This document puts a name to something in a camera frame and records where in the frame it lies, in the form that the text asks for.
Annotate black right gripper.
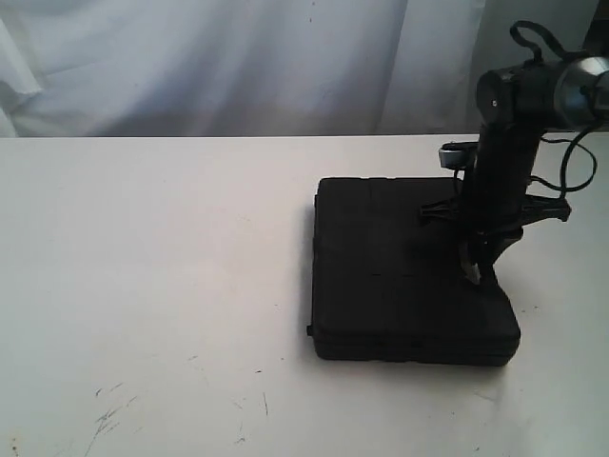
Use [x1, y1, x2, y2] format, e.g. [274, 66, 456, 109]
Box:
[420, 124, 571, 286]

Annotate black plastic tool case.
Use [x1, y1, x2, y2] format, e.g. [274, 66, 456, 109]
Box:
[307, 177, 521, 367]

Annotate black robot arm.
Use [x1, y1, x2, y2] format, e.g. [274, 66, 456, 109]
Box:
[420, 53, 608, 285]

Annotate white backdrop curtain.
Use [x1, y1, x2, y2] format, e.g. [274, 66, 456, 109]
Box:
[1, 1, 597, 137]

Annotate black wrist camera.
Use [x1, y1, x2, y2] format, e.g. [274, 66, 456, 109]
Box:
[439, 142, 478, 170]

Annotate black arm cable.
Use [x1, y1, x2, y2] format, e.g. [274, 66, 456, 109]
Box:
[508, 19, 599, 197]

